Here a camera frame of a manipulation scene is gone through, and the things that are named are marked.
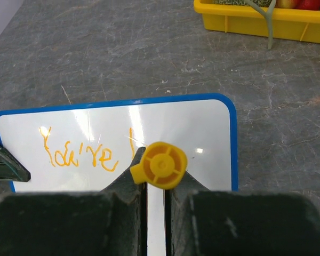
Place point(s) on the blue framed whiteboard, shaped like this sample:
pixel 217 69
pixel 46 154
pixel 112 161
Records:
pixel 85 147

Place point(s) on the yellow plastic fruit bin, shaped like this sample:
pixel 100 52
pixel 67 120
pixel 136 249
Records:
pixel 291 24

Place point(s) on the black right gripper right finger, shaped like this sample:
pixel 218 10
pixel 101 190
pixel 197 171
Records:
pixel 200 221

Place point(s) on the white orange marker pen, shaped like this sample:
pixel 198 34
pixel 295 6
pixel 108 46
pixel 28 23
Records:
pixel 162 165

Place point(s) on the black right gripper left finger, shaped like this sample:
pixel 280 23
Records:
pixel 108 222

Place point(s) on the green netted melon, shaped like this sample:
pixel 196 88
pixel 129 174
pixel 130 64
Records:
pixel 257 7

